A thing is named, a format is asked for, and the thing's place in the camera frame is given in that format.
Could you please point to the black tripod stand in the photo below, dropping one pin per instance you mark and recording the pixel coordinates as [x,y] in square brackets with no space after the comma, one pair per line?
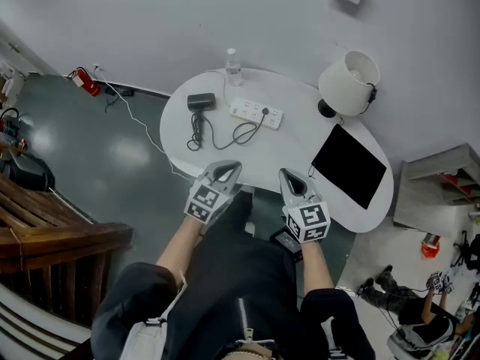
[468,251]

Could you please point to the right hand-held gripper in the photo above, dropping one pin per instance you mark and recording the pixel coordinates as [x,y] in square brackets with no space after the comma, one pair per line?
[309,219]

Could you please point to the grey wooden shelf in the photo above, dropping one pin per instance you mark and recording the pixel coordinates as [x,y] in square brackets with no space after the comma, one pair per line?
[423,201]

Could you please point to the person's black clothing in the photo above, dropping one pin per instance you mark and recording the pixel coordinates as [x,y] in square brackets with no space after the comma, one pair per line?
[232,276]

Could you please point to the white power strip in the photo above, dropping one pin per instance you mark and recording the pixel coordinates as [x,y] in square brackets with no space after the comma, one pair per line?
[243,109]

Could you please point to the red fire extinguisher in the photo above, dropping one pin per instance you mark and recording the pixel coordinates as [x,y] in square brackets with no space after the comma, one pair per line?
[90,84]

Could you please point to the black bag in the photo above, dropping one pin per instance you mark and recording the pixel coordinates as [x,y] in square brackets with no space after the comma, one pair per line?
[22,171]

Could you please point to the person's right forearm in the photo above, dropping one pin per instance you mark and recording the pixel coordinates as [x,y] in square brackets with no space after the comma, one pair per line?
[315,268]

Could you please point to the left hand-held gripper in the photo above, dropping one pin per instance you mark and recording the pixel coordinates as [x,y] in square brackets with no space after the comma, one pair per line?
[204,201]

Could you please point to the white striped ledge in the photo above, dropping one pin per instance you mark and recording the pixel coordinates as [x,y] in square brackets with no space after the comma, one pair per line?
[30,328]

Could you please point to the white shade table lamp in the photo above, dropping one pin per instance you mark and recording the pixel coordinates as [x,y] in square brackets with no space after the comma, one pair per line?
[347,86]

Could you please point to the black hair dryer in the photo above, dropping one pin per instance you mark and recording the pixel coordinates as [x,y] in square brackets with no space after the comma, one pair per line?
[201,102]

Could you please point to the clear plastic water bottle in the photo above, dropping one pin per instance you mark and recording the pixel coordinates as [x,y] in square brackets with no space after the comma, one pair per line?
[233,69]

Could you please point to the person's left forearm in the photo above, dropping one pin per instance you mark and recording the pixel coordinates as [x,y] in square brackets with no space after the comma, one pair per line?
[180,246]

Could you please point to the orange plastic container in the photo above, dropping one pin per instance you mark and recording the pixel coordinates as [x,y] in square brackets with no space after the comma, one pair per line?
[430,248]

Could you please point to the black rectangular pad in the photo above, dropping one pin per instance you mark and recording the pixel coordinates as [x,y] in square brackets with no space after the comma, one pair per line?
[348,163]

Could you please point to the brown wooden bench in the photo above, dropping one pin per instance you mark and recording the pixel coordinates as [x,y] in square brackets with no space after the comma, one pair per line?
[56,238]

